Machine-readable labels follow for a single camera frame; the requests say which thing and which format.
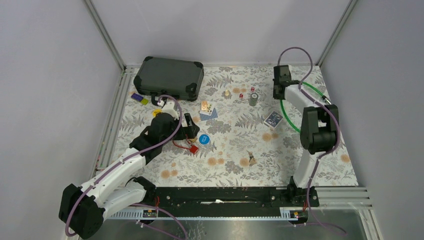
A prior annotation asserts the dark green carrying case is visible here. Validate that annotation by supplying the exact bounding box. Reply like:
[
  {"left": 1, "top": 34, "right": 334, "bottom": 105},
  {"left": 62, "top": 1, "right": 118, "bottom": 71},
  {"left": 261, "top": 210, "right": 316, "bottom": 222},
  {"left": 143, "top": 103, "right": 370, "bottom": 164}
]
[{"left": 133, "top": 56, "right": 205, "bottom": 106}]

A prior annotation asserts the blue-backed playing card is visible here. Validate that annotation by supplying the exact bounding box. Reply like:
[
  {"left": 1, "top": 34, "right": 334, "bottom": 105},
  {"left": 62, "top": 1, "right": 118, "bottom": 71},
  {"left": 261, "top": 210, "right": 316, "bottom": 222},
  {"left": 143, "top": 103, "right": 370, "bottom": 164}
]
[{"left": 199, "top": 108, "right": 218, "bottom": 121}]

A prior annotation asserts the blue card box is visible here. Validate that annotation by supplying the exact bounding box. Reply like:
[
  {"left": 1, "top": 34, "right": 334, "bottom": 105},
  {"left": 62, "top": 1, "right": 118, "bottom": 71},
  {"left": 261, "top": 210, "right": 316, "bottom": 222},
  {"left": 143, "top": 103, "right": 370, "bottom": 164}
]
[{"left": 263, "top": 111, "right": 284, "bottom": 130}]

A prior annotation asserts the green cable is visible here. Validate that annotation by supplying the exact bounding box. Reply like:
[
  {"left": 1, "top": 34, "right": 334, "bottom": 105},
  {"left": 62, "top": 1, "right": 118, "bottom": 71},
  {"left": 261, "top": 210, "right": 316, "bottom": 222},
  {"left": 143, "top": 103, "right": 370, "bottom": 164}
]
[{"left": 279, "top": 81, "right": 332, "bottom": 134}]

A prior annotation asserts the yellow-green toy brick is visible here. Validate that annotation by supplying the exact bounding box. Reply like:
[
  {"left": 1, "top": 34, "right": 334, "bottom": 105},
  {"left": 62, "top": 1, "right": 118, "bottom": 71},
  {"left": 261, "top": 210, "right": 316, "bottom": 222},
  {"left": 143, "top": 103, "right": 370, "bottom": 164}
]
[{"left": 140, "top": 98, "right": 149, "bottom": 105}]

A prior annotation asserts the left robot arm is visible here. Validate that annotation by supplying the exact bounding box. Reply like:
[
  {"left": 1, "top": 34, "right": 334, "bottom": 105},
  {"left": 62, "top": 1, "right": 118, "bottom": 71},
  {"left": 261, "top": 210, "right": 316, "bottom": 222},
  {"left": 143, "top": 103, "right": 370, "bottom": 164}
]
[{"left": 58, "top": 112, "right": 200, "bottom": 240}]

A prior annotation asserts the grey patterned cylinder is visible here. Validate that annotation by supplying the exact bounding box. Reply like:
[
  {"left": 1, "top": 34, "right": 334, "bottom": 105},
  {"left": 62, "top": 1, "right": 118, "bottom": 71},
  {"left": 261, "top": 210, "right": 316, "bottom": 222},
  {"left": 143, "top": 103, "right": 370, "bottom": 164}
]
[{"left": 249, "top": 92, "right": 259, "bottom": 107}]

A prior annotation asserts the nine of spades card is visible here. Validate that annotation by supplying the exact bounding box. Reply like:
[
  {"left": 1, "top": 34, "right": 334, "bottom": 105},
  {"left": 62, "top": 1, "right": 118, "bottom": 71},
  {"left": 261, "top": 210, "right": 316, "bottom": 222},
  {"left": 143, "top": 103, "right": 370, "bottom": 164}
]
[{"left": 199, "top": 101, "right": 215, "bottom": 116}]

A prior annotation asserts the yellow big blind chip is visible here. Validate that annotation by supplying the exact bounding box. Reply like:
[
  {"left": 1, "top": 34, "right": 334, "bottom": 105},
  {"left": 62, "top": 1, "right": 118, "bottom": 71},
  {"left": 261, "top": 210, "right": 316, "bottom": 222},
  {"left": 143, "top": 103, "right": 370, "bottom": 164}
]
[{"left": 152, "top": 109, "right": 162, "bottom": 117}]

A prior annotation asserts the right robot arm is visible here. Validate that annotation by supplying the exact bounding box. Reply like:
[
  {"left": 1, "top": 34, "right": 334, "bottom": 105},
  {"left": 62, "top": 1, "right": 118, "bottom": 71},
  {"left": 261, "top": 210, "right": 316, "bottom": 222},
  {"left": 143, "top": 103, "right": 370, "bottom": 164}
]
[{"left": 182, "top": 65, "right": 340, "bottom": 206}]

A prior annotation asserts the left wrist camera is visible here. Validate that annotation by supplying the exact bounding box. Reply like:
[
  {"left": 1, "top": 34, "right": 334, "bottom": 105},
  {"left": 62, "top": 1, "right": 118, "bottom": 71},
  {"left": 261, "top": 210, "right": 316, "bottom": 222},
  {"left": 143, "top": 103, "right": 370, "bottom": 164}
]
[{"left": 161, "top": 101, "right": 179, "bottom": 119}]

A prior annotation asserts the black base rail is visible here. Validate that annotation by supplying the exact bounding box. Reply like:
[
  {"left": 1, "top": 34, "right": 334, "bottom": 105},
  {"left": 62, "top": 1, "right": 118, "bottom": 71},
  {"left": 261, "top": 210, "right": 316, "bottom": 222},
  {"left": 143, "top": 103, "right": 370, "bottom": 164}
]
[{"left": 125, "top": 176, "right": 320, "bottom": 219}]

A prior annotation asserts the blue small blind chip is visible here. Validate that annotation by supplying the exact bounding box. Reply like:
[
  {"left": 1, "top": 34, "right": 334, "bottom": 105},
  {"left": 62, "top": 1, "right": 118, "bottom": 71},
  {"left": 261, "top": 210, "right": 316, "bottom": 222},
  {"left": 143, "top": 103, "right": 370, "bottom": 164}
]
[{"left": 198, "top": 134, "right": 211, "bottom": 145}]

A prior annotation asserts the blue toy brick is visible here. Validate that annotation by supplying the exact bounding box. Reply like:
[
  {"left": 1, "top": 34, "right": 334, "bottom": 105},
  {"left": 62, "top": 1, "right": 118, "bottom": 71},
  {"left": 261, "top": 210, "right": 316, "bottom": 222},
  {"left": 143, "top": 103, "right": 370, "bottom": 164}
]
[{"left": 130, "top": 93, "right": 144, "bottom": 102}]

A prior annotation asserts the red cable lock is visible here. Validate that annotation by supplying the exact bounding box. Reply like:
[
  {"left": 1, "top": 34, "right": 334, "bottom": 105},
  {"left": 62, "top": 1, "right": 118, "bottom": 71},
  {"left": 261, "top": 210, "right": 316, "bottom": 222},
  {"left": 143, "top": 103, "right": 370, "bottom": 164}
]
[{"left": 172, "top": 140, "right": 199, "bottom": 155}]

